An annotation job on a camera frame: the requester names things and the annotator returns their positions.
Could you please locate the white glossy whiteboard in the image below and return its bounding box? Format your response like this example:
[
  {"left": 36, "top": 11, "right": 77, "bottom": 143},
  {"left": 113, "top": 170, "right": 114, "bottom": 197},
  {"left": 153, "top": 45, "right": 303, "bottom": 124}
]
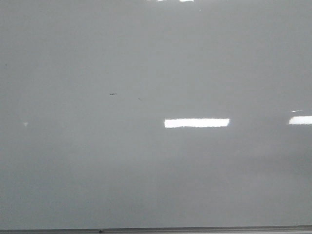
[{"left": 0, "top": 0, "right": 312, "bottom": 229}]

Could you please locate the grey aluminium whiteboard frame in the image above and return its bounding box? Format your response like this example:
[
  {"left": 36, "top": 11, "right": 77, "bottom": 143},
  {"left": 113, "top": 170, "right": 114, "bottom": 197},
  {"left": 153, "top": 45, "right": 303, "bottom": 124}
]
[{"left": 0, "top": 225, "right": 312, "bottom": 234}]

